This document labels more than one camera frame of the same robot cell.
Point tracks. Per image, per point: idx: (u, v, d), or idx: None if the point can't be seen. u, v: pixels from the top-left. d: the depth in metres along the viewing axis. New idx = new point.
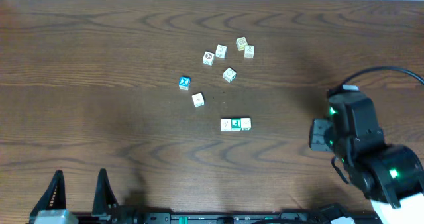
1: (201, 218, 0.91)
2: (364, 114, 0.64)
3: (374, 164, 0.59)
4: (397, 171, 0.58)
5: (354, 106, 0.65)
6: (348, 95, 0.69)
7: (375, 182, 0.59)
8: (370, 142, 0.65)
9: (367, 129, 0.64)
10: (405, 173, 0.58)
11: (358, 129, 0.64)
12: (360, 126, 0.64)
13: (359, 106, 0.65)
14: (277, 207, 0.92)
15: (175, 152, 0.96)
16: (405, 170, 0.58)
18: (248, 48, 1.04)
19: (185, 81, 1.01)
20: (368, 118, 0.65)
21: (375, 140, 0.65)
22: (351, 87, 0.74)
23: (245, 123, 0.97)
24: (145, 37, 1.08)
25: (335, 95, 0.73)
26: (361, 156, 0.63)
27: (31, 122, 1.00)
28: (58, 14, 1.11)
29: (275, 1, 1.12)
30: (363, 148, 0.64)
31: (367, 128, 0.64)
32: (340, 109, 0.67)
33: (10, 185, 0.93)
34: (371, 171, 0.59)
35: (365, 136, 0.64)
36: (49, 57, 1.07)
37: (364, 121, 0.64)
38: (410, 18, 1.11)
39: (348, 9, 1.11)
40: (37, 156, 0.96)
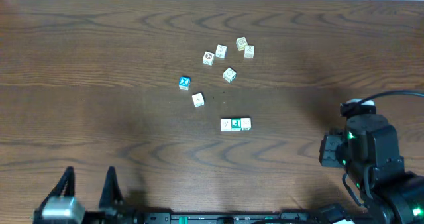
1: (201, 218, 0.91)
2: (386, 144, 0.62)
3: (396, 199, 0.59)
4: (421, 209, 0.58)
5: (376, 134, 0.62)
6: (370, 120, 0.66)
7: (395, 217, 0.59)
8: (390, 172, 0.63)
9: (387, 160, 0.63)
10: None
11: (378, 160, 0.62)
12: (381, 156, 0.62)
13: (381, 134, 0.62)
14: (277, 207, 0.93)
15: (175, 152, 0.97)
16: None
18: (248, 48, 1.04)
19: (185, 81, 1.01)
20: (389, 148, 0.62)
21: (394, 170, 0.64)
22: (370, 106, 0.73)
23: (245, 123, 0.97)
24: (144, 37, 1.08)
25: (354, 116, 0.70)
26: (380, 188, 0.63)
27: (32, 122, 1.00)
28: (58, 14, 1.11)
29: (275, 1, 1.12)
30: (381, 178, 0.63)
31: (388, 159, 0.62)
32: (361, 136, 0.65)
33: (10, 185, 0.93)
34: (392, 207, 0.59)
35: (385, 166, 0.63)
36: (50, 57, 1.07)
37: (385, 151, 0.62)
38: (411, 18, 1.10)
39: (349, 9, 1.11)
40: (38, 156, 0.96)
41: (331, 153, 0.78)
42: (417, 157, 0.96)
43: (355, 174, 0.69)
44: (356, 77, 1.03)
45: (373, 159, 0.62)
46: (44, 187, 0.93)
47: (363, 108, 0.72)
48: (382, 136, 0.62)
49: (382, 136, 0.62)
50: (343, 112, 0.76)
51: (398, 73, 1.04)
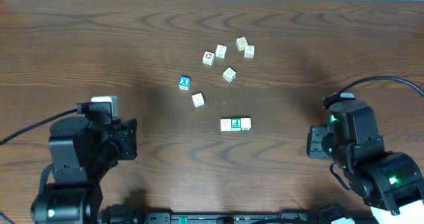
1: (201, 218, 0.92)
2: (364, 121, 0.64)
3: (373, 171, 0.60)
4: (397, 177, 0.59)
5: (356, 112, 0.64)
6: (349, 103, 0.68)
7: (374, 189, 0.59)
8: (370, 150, 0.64)
9: (366, 136, 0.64)
10: (405, 179, 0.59)
11: (358, 137, 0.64)
12: (361, 134, 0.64)
13: (360, 113, 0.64)
14: (277, 207, 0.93)
15: (175, 152, 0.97)
16: (404, 177, 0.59)
18: (248, 48, 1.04)
19: (185, 81, 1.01)
20: (369, 126, 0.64)
21: (374, 148, 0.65)
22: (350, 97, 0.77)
23: (245, 123, 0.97)
24: (144, 37, 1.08)
25: (336, 102, 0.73)
26: (361, 164, 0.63)
27: (31, 122, 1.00)
28: (57, 14, 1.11)
29: (275, 1, 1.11)
30: (362, 155, 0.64)
31: (366, 135, 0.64)
32: (342, 117, 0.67)
33: (12, 185, 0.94)
34: (371, 179, 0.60)
35: (365, 144, 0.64)
36: (49, 57, 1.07)
37: (364, 128, 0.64)
38: (411, 18, 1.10)
39: (349, 9, 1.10)
40: (38, 156, 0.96)
41: (317, 144, 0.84)
42: (414, 157, 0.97)
43: (338, 157, 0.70)
44: (356, 77, 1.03)
45: (354, 137, 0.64)
46: None
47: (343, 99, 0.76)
48: (360, 114, 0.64)
49: (361, 115, 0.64)
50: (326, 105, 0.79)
51: (398, 73, 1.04)
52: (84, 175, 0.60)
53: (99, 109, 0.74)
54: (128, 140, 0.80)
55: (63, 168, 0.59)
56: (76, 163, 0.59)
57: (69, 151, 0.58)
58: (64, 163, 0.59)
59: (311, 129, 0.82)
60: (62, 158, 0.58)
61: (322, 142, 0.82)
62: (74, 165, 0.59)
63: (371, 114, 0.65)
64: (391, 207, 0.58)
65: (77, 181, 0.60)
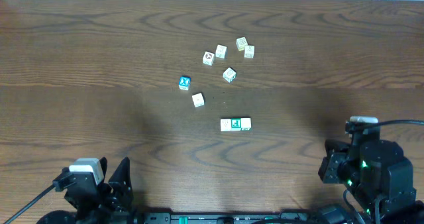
1: (201, 218, 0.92)
2: (401, 178, 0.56)
3: None
4: None
5: (392, 167, 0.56)
6: (385, 151, 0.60)
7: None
8: (401, 204, 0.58)
9: (401, 193, 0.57)
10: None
11: (392, 194, 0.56)
12: (396, 191, 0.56)
13: (399, 169, 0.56)
14: (277, 207, 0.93)
15: (175, 152, 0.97)
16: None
18: (248, 48, 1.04)
19: (185, 81, 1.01)
20: (405, 182, 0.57)
21: (405, 203, 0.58)
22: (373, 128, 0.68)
23: (245, 123, 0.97)
24: (144, 37, 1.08)
25: (367, 143, 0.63)
26: None
27: (31, 122, 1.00)
28: (58, 14, 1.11)
29: (275, 1, 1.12)
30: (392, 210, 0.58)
31: (401, 192, 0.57)
32: (375, 167, 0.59)
33: (10, 185, 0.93)
34: None
35: (397, 199, 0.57)
36: (50, 57, 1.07)
37: (400, 185, 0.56)
38: (411, 18, 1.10)
39: (349, 9, 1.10)
40: (38, 155, 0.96)
41: (333, 171, 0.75)
42: (415, 157, 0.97)
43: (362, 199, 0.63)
44: (356, 77, 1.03)
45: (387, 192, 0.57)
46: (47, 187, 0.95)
47: (370, 132, 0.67)
48: (399, 170, 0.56)
49: (398, 171, 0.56)
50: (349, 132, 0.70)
51: (398, 73, 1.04)
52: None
53: (81, 181, 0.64)
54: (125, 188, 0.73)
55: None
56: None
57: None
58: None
59: (330, 154, 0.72)
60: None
61: (339, 169, 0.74)
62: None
63: (410, 170, 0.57)
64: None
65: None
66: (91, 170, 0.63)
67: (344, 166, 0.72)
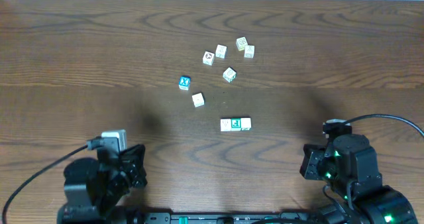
1: (201, 218, 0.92)
2: (367, 162, 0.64)
3: (371, 209, 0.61)
4: (391, 215, 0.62)
5: (359, 153, 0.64)
6: (354, 140, 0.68)
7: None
8: (370, 186, 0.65)
9: (368, 175, 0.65)
10: (399, 218, 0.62)
11: (361, 176, 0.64)
12: (364, 173, 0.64)
13: (364, 154, 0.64)
14: (277, 207, 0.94)
15: (175, 152, 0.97)
16: (399, 216, 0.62)
18: (248, 48, 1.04)
19: (185, 81, 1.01)
20: (371, 166, 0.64)
21: (373, 185, 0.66)
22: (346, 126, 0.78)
23: (245, 123, 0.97)
24: (144, 37, 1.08)
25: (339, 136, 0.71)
26: (361, 200, 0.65)
27: (30, 122, 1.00)
28: (57, 14, 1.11)
29: (275, 1, 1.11)
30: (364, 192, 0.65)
31: (368, 175, 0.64)
32: (345, 154, 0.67)
33: (10, 185, 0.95)
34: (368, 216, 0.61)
35: (366, 181, 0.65)
36: (49, 57, 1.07)
37: (366, 168, 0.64)
38: (411, 18, 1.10)
39: (349, 9, 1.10)
40: (38, 156, 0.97)
41: (313, 168, 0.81)
42: (413, 157, 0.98)
43: (338, 186, 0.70)
44: (356, 77, 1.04)
45: (356, 175, 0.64)
46: (48, 187, 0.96)
47: (344, 129, 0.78)
48: (364, 155, 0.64)
49: (365, 156, 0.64)
50: (326, 132, 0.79)
51: (398, 73, 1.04)
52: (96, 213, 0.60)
53: (108, 146, 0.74)
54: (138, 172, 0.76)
55: (78, 207, 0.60)
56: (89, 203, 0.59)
57: (83, 197, 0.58)
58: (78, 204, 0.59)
59: (311, 152, 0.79)
60: (75, 199, 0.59)
61: (318, 164, 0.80)
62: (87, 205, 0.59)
63: (374, 156, 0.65)
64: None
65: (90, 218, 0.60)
66: (118, 136, 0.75)
67: (322, 162, 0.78)
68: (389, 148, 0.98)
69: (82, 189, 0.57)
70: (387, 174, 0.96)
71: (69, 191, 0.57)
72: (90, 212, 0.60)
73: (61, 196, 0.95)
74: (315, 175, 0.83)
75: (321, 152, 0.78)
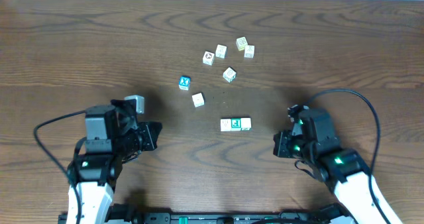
1: (201, 218, 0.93)
2: (322, 124, 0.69)
3: (324, 158, 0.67)
4: (340, 158, 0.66)
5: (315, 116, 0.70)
6: (314, 110, 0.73)
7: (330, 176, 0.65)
8: (328, 146, 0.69)
9: (325, 136, 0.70)
10: (348, 161, 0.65)
11: (318, 136, 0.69)
12: (320, 134, 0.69)
13: (318, 117, 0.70)
14: (277, 207, 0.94)
15: (174, 152, 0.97)
16: (348, 159, 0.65)
18: (248, 48, 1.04)
19: (185, 81, 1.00)
20: (326, 128, 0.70)
21: (332, 145, 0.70)
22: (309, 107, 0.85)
23: (245, 123, 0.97)
24: (144, 37, 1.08)
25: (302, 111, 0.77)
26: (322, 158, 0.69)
27: (31, 122, 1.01)
28: (57, 14, 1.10)
29: (276, 1, 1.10)
30: (324, 150, 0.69)
31: (325, 134, 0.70)
32: (306, 121, 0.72)
33: (11, 185, 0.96)
34: (324, 166, 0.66)
35: (324, 141, 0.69)
36: (48, 57, 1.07)
37: (323, 128, 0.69)
38: (412, 18, 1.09)
39: (350, 9, 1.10)
40: (38, 156, 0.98)
41: (284, 146, 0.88)
42: (415, 157, 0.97)
43: (305, 154, 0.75)
44: (356, 77, 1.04)
45: (315, 136, 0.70)
46: (47, 187, 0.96)
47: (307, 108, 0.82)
48: (319, 118, 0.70)
49: (320, 119, 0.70)
50: (291, 115, 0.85)
51: (398, 73, 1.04)
52: (110, 145, 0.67)
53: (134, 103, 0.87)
54: (150, 134, 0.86)
55: (94, 140, 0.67)
56: (104, 134, 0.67)
57: (101, 127, 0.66)
58: (94, 136, 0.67)
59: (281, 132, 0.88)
60: (93, 131, 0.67)
61: (289, 141, 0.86)
62: (102, 136, 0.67)
63: (328, 118, 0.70)
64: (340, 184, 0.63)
65: (103, 150, 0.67)
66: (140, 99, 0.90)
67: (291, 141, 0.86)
68: (389, 148, 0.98)
69: (101, 121, 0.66)
70: (388, 174, 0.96)
71: (88, 120, 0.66)
72: (105, 144, 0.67)
73: (60, 197, 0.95)
74: (286, 153, 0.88)
75: (289, 132, 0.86)
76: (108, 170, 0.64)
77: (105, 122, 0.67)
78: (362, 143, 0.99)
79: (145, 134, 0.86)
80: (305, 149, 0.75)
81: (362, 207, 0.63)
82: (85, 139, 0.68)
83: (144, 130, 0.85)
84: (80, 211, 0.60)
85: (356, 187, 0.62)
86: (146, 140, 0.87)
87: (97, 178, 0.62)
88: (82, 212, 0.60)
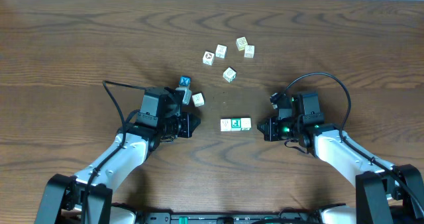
1: (201, 218, 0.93)
2: (310, 99, 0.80)
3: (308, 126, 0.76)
4: (318, 126, 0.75)
5: (305, 94, 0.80)
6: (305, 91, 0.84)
7: (311, 142, 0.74)
8: (313, 120, 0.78)
9: (311, 111, 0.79)
10: (324, 126, 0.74)
11: (306, 110, 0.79)
12: (307, 107, 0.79)
13: (309, 94, 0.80)
14: (277, 207, 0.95)
15: (175, 152, 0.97)
16: (323, 125, 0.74)
18: (248, 48, 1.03)
19: (185, 81, 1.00)
20: (315, 105, 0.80)
21: (317, 120, 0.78)
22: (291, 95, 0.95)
23: (245, 123, 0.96)
24: (144, 37, 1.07)
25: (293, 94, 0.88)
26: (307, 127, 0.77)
27: (31, 122, 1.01)
28: (55, 14, 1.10)
29: (277, 0, 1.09)
30: (309, 122, 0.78)
31: (311, 109, 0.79)
32: (297, 99, 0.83)
33: (12, 185, 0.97)
34: (308, 133, 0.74)
35: (310, 114, 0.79)
36: (48, 57, 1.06)
37: (311, 104, 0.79)
38: (413, 17, 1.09)
39: (350, 9, 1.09)
40: (38, 156, 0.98)
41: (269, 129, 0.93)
42: (414, 157, 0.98)
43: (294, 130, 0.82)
44: (356, 77, 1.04)
45: (303, 111, 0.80)
46: None
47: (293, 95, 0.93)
48: (308, 95, 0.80)
49: (310, 96, 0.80)
50: (273, 103, 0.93)
51: (398, 73, 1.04)
52: (156, 122, 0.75)
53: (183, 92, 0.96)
54: (188, 122, 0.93)
55: (146, 114, 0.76)
56: (155, 111, 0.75)
57: (154, 104, 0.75)
58: (146, 111, 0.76)
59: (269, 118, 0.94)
60: (146, 107, 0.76)
61: (276, 125, 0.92)
62: (153, 113, 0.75)
63: (317, 97, 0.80)
64: (317, 138, 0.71)
65: (149, 124, 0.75)
66: (188, 91, 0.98)
67: (278, 126, 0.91)
68: (388, 148, 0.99)
69: (156, 100, 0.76)
70: None
71: (147, 97, 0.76)
72: (152, 120, 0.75)
73: None
74: (276, 138, 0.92)
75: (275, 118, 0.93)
76: (150, 139, 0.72)
77: (159, 103, 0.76)
78: (362, 143, 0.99)
79: (183, 123, 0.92)
80: (294, 126, 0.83)
81: (333, 148, 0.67)
82: (138, 112, 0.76)
83: (184, 118, 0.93)
84: (123, 144, 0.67)
85: (328, 136, 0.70)
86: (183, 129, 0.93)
87: (141, 136, 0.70)
88: (124, 146, 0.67)
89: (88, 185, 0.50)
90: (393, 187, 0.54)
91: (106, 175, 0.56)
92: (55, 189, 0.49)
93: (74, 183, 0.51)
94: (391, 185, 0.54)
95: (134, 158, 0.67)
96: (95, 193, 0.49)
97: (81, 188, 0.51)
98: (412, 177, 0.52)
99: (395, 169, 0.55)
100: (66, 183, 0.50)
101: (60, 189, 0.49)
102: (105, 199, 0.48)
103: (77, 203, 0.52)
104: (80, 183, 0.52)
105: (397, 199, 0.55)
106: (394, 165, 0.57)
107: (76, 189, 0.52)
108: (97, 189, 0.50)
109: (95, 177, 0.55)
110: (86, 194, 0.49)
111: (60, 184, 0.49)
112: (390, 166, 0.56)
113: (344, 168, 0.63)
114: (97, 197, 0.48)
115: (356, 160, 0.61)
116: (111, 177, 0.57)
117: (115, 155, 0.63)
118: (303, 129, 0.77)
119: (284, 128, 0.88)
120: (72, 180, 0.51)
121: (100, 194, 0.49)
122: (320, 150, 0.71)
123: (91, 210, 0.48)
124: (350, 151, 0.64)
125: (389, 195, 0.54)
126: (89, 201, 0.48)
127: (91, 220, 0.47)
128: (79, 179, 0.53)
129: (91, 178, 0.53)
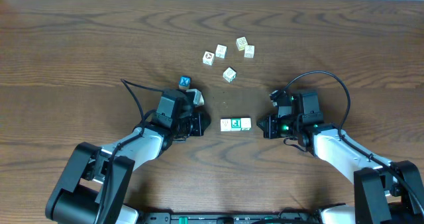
1: (201, 218, 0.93)
2: (310, 100, 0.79)
3: (307, 127, 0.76)
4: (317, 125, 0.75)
5: (306, 94, 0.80)
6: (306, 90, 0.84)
7: (310, 142, 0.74)
8: (312, 119, 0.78)
9: (311, 110, 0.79)
10: (322, 125, 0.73)
11: (305, 109, 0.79)
12: (307, 107, 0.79)
13: (309, 94, 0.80)
14: (277, 207, 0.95)
15: (175, 152, 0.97)
16: (322, 124, 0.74)
18: (248, 48, 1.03)
19: (185, 81, 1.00)
20: (315, 105, 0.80)
21: (315, 120, 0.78)
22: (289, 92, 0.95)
23: (245, 123, 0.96)
24: (144, 37, 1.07)
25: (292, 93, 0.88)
26: (305, 127, 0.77)
27: (31, 121, 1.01)
28: (55, 14, 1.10)
29: (277, 0, 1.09)
30: (309, 122, 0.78)
31: (311, 109, 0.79)
32: (296, 97, 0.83)
33: (12, 184, 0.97)
34: (307, 132, 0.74)
35: (310, 114, 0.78)
36: (48, 56, 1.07)
37: (311, 103, 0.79)
38: (413, 17, 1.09)
39: (350, 9, 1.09)
40: (38, 156, 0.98)
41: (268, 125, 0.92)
42: (414, 157, 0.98)
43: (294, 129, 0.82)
44: (356, 77, 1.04)
45: (302, 110, 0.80)
46: (48, 187, 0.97)
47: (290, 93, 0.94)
48: (308, 95, 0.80)
49: (309, 96, 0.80)
50: (273, 100, 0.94)
51: (398, 73, 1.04)
52: (171, 123, 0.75)
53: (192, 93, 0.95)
54: (200, 121, 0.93)
55: (161, 114, 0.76)
56: (169, 113, 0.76)
57: (169, 107, 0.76)
58: (162, 112, 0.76)
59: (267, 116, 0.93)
60: (162, 107, 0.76)
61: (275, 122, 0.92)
62: (167, 114, 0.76)
63: (316, 97, 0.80)
64: (317, 138, 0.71)
65: (163, 124, 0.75)
66: (196, 93, 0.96)
67: (277, 123, 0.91)
68: (389, 148, 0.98)
69: (171, 103, 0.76)
70: None
71: (163, 98, 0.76)
72: (167, 120, 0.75)
73: None
74: (275, 134, 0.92)
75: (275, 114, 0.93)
76: (163, 139, 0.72)
77: (174, 105, 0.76)
78: (362, 143, 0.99)
79: (193, 123, 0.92)
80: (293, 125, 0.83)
81: (332, 145, 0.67)
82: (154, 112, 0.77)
83: (195, 117, 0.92)
84: (142, 133, 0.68)
85: (328, 133, 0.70)
86: (195, 128, 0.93)
87: (158, 132, 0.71)
88: (143, 135, 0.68)
89: (112, 156, 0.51)
90: (391, 183, 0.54)
91: (128, 153, 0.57)
92: (81, 154, 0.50)
93: (99, 153, 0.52)
94: (389, 181, 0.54)
95: (150, 148, 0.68)
96: (119, 161, 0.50)
97: (104, 158, 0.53)
98: (408, 173, 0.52)
99: (393, 165, 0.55)
100: (92, 151, 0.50)
101: (86, 155, 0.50)
102: (128, 167, 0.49)
103: (97, 174, 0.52)
104: (104, 154, 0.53)
105: (395, 196, 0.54)
106: (392, 161, 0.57)
107: (99, 160, 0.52)
108: (121, 158, 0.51)
109: (118, 151, 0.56)
110: (110, 161, 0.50)
111: (87, 150, 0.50)
112: (388, 162, 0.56)
113: (342, 165, 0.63)
114: (120, 165, 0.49)
115: (354, 156, 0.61)
116: (132, 156, 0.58)
117: (135, 140, 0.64)
118: (302, 128, 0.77)
119: (283, 126, 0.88)
120: (98, 149, 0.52)
121: (124, 162, 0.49)
122: (319, 147, 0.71)
123: (114, 175, 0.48)
124: (348, 148, 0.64)
125: (385, 191, 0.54)
126: (112, 167, 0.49)
127: (112, 185, 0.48)
128: (103, 150, 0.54)
129: (116, 150, 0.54)
